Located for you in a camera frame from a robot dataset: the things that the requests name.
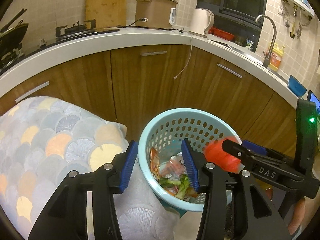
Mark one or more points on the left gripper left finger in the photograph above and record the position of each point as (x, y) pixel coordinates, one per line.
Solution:
(65, 216)

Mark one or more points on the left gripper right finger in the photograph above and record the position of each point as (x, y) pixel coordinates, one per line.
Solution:
(234, 196)

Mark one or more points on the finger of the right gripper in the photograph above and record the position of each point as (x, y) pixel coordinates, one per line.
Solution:
(254, 147)
(244, 158)

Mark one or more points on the red plastic bag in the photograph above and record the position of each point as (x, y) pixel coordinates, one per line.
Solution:
(214, 153)

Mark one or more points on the green vegetable scraps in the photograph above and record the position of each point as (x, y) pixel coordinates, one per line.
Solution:
(177, 187)

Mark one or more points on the brown snack wrapper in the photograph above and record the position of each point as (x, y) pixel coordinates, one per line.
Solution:
(173, 168)

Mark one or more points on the orange snack packet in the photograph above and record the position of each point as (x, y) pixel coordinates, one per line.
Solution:
(154, 163)

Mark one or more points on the light blue perforated trash basket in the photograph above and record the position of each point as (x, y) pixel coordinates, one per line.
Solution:
(165, 132)

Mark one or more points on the dark kitchen window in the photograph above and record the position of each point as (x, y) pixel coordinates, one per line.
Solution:
(233, 2)

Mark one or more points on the right hand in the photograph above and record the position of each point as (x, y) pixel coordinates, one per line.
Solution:
(298, 215)

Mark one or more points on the scallop patterned tablecloth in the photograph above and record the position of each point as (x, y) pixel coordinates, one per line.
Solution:
(43, 139)

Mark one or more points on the chrome sink faucet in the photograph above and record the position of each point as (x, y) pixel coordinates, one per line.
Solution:
(267, 38)

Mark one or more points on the yellow detergent bottle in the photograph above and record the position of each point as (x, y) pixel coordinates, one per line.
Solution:
(276, 57)

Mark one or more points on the wooden base cabinets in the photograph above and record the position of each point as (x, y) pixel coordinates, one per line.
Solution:
(133, 85)

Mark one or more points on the red container on counter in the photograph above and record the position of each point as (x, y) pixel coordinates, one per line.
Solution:
(222, 34)

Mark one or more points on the white electric kettle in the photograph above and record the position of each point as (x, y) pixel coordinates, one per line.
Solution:
(201, 22)

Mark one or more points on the brown rice cooker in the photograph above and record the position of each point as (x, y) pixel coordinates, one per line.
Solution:
(156, 14)

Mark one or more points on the black gas stove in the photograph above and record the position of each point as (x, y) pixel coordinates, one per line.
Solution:
(62, 34)

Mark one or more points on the black wok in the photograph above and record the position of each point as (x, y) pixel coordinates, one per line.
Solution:
(11, 37)

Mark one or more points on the wooden cutting board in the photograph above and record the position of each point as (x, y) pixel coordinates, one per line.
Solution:
(106, 13)

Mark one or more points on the wall utensil rack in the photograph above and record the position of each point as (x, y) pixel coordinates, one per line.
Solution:
(297, 14)

